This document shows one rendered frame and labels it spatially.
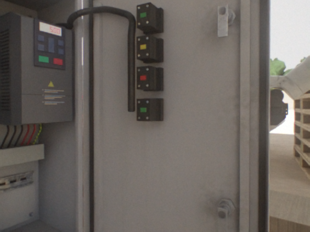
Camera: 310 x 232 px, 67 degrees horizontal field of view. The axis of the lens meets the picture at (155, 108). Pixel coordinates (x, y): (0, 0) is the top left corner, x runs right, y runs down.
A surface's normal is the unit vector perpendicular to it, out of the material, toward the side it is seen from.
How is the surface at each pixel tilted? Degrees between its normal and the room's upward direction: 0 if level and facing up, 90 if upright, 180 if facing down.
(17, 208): 90
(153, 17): 90
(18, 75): 90
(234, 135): 90
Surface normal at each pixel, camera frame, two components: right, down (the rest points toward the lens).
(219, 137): -0.47, 0.01
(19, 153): 0.82, 0.00
